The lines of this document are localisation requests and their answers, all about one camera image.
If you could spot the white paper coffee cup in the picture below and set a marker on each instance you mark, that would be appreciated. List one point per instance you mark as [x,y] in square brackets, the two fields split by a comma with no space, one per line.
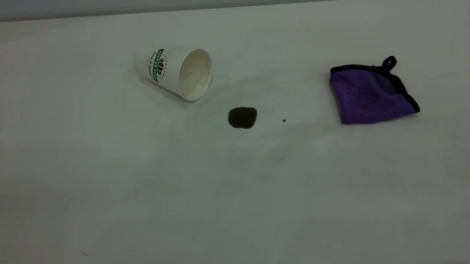
[170,69]

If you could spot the purple cloth with black trim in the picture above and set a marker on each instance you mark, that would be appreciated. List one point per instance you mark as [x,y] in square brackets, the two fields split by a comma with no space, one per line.
[368,96]

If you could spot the dark coffee spill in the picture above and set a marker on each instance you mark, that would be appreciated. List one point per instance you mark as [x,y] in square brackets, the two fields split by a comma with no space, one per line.
[242,117]

